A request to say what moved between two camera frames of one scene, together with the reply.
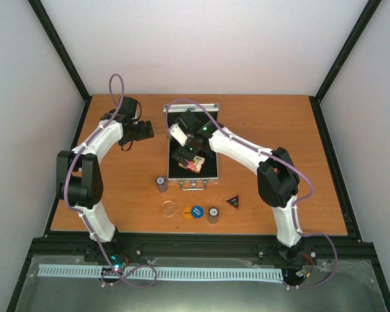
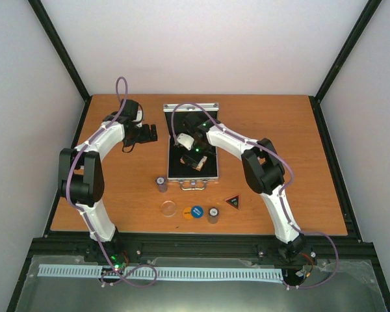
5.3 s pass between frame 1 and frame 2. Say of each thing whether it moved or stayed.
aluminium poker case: stayed
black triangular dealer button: stayed
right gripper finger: moved
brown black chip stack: stayed
